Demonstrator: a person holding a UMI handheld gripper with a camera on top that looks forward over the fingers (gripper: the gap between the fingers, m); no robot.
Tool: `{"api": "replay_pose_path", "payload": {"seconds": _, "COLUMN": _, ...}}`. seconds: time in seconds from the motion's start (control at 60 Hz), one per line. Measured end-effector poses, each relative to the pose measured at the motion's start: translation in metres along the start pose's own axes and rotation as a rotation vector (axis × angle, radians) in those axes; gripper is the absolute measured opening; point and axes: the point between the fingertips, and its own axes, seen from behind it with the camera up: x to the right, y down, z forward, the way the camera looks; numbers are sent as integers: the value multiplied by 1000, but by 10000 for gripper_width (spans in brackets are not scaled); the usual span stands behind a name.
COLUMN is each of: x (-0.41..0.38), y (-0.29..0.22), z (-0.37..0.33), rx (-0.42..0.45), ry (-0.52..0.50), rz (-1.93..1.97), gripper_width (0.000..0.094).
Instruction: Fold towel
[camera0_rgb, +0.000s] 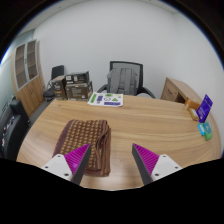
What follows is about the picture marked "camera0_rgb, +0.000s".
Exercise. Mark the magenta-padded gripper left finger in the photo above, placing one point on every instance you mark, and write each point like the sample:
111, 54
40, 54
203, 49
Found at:
60, 165

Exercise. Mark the orange box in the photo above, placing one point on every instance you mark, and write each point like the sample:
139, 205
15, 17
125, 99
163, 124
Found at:
192, 108

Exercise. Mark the grey backpack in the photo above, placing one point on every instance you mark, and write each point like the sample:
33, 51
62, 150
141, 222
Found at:
122, 81

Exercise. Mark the green small pack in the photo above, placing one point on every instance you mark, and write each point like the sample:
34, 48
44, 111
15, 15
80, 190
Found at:
208, 131

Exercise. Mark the black printed box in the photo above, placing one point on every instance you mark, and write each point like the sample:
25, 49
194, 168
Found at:
77, 77

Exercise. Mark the tall brown cardboard box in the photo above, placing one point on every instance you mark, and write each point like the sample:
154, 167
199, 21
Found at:
59, 88

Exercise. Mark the wide brown cardboard box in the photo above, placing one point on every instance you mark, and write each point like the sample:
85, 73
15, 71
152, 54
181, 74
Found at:
79, 91

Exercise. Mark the low wooden side cabinet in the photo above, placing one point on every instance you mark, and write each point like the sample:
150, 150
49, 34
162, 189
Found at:
173, 88

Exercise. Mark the blue small pack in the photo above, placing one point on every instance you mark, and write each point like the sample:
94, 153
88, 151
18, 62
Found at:
201, 129

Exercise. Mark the purple standing card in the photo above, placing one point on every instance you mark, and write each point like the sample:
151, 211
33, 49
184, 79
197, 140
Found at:
204, 108

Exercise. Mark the black leather sofa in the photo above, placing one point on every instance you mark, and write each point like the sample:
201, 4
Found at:
13, 130

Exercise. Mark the black mesh office chair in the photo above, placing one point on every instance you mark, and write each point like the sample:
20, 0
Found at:
126, 64

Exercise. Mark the wooden cabinet with glass doors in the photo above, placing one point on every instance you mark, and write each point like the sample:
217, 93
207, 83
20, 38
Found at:
28, 76

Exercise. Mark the brown patterned towel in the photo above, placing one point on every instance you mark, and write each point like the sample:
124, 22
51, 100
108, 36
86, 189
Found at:
83, 136

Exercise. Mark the black visitor chair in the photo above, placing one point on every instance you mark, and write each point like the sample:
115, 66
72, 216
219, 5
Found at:
57, 71

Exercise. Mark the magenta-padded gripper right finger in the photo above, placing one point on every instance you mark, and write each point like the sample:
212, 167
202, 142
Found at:
163, 165

